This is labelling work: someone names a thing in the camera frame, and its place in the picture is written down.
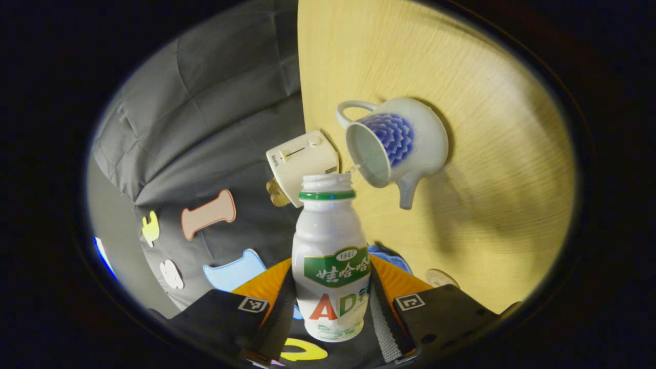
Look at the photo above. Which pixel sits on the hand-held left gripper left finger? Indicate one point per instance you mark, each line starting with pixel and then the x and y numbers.
pixel 279 328

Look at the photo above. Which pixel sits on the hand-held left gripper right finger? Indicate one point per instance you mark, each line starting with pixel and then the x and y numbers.
pixel 384 328

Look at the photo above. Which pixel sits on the round cork coaster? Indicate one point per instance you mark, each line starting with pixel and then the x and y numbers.
pixel 441 279

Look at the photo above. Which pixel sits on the white water bottle green label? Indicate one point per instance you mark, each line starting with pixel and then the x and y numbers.
pixel 328 230

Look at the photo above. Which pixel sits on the white blue-patterned teacup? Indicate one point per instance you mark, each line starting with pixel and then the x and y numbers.
pixel 425 143

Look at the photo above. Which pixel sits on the blue towel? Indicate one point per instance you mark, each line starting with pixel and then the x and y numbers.
pixel 394 259

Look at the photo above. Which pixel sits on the brown toast slice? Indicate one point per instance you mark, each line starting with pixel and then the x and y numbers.
pixel 277 195

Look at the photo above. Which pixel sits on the white toaster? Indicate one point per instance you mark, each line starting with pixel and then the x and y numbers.
pixel 302 159

